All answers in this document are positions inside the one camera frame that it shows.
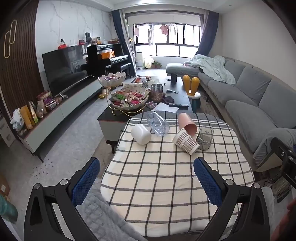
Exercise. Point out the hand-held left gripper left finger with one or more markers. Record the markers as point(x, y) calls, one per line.
point(86, 183)

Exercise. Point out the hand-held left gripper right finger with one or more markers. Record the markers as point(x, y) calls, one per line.
point(205, 180)

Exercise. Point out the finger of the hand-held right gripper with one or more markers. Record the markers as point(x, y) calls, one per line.
point(281, 148)

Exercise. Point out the clear glass cup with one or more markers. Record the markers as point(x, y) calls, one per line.
point(205, 139)

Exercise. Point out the brown checked paper cup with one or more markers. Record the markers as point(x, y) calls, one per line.
point(185, 141)

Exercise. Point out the pink cup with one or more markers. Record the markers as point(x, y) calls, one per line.
point(186, 121)

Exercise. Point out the white cup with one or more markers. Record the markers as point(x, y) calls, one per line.
point(140, 134)

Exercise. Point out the clear plastic cup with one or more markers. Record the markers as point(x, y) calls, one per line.
point(158, 124)

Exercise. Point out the person's right hand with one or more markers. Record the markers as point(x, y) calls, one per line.
point(291, 208)

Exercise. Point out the small electric heater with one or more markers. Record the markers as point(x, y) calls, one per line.
point(280, 187)

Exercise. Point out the grey fluffy blanket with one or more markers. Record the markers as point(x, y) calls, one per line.
point(104, 220)

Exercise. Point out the black white checked tablecloth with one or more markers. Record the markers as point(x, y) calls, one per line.
point(161, 176)

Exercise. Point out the grey sofa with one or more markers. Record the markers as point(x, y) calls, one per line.
point(247, 92)

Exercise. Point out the black remote control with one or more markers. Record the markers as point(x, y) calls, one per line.
point(178, 106)

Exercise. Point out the white television cabinet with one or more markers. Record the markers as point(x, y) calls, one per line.
point(69, 104)

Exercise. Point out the teal bag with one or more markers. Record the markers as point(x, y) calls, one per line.
point(8, 208)

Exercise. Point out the white paper sheet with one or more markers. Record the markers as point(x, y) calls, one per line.
point(164, 107)

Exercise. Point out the dark coffee table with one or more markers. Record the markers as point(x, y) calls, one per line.
point(181, 98)

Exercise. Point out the small dark box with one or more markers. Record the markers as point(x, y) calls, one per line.
point(168, 100)

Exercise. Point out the row of snack packets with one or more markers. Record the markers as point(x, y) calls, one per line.
point(44, 103)

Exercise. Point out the white plastic bag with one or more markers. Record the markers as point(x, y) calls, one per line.
point(16, 119)

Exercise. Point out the pile of wrapped candies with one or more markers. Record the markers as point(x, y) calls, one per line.
point(129, 96)

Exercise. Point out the yellow rabbit ear stool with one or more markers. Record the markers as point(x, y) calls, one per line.
point(193, 84)

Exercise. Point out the glass jar of nuts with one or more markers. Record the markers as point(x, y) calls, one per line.
point(156, 93)

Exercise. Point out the pale crumpled blanket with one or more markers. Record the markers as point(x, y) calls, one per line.
point(217, 67)

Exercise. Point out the white tiered snack bowl stand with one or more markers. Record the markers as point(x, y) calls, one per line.
point(112, 81)

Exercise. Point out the dark mug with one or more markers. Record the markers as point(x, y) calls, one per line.
point(173, 78)

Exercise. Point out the black television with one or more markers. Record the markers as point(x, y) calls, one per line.
point(62, 69)

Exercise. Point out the black piano bench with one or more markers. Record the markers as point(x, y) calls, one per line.
point(118, 67)

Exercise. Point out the black piano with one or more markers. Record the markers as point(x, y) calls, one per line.
point(97, 62)

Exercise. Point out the potted plant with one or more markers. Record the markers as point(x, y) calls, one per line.
point(156, 64)

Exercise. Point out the orange box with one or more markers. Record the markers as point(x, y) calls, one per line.
point(106, 55)

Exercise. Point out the white air purifier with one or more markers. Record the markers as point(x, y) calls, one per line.
point(139, 60)

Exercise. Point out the dark blue curtain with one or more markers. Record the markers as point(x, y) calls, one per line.
point(121, 30)
point(208, 34)

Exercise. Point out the black framed window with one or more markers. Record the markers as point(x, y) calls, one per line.
point(168, 49)

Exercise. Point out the grey rabbit figure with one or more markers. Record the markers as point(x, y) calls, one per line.
point(88, 38)

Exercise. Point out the white hanging garment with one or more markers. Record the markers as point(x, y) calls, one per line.
point(150, 37)

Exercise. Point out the pink hanging garment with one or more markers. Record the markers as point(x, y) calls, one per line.
point(164, 29)

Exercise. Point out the white security camera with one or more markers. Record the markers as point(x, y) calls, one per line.
point(62, 41)

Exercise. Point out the gold paperclip wall ornament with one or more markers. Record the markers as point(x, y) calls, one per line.
point(7, 44)
point(13, 31)

